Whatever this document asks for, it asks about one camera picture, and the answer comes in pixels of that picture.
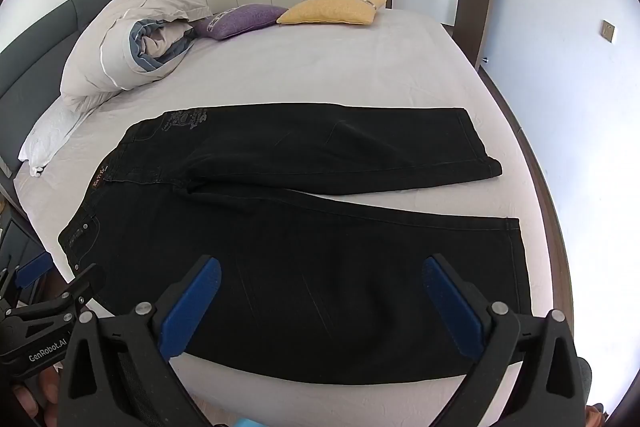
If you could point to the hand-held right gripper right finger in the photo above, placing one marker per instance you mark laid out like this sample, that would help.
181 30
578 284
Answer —
452 307

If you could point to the purple cushion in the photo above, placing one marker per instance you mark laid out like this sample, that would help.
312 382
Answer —
240 19

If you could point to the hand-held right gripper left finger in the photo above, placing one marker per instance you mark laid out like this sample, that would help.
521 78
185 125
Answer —
192 307

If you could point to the white pillow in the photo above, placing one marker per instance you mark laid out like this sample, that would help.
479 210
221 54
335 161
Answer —
50 132

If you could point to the person's left hand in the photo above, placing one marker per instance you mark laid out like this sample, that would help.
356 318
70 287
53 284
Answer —
47 387

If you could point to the dark nightstand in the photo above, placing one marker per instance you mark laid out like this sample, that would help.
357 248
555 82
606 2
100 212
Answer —
20 242

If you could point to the grey padded headboard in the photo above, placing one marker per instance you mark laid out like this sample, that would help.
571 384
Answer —
50 37

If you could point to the black pants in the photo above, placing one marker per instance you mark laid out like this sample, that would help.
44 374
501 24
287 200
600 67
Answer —
300 257

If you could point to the folded beige duvet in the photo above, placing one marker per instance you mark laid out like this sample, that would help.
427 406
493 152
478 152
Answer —
100 57

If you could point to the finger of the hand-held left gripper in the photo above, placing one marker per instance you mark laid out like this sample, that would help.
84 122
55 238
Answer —
87 282
32 269

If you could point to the yellow cushion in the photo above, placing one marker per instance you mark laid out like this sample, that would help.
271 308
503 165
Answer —
330 12

